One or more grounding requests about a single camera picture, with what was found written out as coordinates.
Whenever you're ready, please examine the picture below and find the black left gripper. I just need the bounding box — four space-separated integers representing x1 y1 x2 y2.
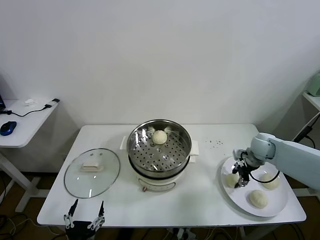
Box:
63 198 106 240

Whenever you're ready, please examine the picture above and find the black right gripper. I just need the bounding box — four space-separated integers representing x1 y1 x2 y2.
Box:
231 159 253 189

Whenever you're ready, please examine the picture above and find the white steamed baozi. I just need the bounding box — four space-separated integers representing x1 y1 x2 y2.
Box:
248 189 270 209
258 173 281 191
151 129 168 146
224 173 240 188

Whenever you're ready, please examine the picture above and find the glass lid with white handle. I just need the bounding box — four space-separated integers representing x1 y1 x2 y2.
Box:
63 147 122 200

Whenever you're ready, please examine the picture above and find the perforated steel steamer basket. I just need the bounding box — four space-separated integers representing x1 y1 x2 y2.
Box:
126 119 193 176

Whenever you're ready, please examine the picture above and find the large white plate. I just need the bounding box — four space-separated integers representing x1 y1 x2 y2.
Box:
220 155 289 218

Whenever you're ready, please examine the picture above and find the white electric cooker base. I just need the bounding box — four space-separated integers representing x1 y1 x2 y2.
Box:
120 136 202 193

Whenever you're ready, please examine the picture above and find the white power strip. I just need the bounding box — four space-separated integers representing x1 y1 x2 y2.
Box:
174 227 198 240

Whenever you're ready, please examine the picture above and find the white side desk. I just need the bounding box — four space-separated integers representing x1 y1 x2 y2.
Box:
0 99 62 213

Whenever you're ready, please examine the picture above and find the blue computer mouse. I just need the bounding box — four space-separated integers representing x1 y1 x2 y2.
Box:
0 120 18 136

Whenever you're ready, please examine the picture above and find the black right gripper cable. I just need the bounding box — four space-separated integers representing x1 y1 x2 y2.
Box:
248 159 281 185

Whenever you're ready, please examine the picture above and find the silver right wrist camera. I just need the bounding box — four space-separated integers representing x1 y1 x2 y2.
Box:
232 148 248 161

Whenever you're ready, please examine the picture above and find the black power cable with brick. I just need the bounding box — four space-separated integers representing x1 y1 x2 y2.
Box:
292 126 316 151

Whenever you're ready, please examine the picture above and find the black cable with adapter plug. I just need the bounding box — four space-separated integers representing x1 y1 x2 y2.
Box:
0 98 61 118

